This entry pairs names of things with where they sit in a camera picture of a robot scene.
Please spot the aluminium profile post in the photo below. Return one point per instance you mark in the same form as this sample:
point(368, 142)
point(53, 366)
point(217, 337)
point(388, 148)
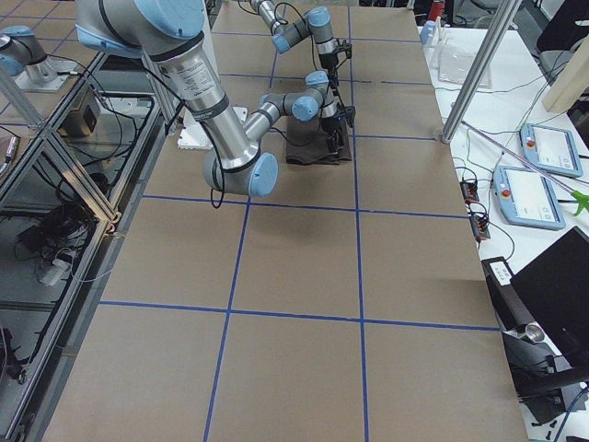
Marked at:
point(490, 44)

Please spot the dark brown t-shirt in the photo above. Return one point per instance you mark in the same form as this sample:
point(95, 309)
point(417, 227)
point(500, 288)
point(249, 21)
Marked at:
point(306, 144)

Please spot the blue teach pendant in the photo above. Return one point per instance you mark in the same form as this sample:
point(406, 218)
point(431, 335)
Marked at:
point(551, 149)
point(527, 199)

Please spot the far blue teach pendant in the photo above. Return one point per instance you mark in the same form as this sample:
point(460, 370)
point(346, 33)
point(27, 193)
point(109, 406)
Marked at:
point(551, 149)

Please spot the black box with white label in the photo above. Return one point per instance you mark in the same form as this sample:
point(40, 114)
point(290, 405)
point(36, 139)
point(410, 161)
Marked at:
point(509, 307)

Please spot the near blue teach pendant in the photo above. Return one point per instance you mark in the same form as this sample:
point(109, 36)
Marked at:
point(527, 199)

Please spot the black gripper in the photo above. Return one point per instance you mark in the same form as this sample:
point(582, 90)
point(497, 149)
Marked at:
point(329, 61)
point(329, 124)

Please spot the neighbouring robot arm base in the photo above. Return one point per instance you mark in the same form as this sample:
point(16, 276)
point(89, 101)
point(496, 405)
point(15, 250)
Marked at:
point(24, 59)

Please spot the brown paper table cover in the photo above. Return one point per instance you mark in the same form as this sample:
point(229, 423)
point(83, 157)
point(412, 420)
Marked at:
point(349, 305)

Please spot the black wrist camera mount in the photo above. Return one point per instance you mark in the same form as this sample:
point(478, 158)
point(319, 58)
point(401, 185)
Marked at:
point(345, 48)
point(347, 114)

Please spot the black terminal block strip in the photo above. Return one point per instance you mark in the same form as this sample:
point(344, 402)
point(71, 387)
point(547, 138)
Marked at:
point(478, 215)

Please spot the clear acrylic rack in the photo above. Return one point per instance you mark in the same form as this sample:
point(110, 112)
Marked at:
point(450, 53)

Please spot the green handled reacher stick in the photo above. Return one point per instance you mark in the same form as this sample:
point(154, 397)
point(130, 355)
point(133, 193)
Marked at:
point(580, 198)

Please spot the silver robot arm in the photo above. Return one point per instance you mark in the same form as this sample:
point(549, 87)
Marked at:
point(170, 34)
point(314, 24)

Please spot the black monitor on stand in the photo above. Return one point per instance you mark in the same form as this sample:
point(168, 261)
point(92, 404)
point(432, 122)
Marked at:
point(554, 290)

